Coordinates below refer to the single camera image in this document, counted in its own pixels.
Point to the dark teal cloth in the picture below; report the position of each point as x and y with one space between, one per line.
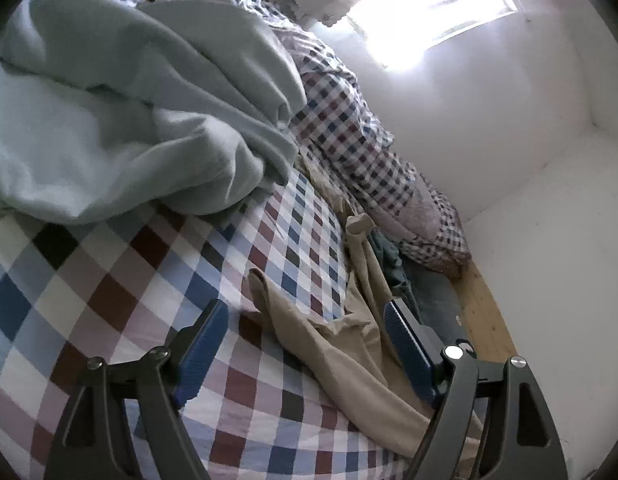
389 260

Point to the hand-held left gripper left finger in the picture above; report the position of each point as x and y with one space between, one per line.
204 350

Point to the checked patchwork bed sheet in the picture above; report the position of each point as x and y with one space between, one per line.
89 300

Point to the light blue garment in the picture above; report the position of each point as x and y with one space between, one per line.
114 110

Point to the window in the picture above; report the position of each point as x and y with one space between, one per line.
439 10

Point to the beige pants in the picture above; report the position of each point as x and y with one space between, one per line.
334 355

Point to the checked patchwork quilt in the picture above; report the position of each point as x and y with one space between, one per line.
349 125

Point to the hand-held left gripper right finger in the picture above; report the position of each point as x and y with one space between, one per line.
409 350

